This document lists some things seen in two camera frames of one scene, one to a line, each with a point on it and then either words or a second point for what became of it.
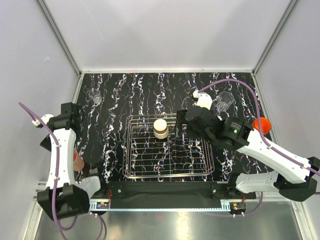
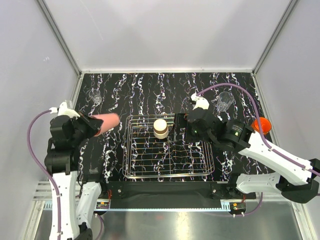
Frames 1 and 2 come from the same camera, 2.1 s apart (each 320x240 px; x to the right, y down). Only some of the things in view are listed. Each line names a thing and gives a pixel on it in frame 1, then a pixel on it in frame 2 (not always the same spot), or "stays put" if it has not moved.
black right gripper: x=181 y=120 stays put
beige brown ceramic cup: x=160 y=129 stays put
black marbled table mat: x=127 y=124 stays put
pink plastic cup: x=78 y=163 → x=110 y=120
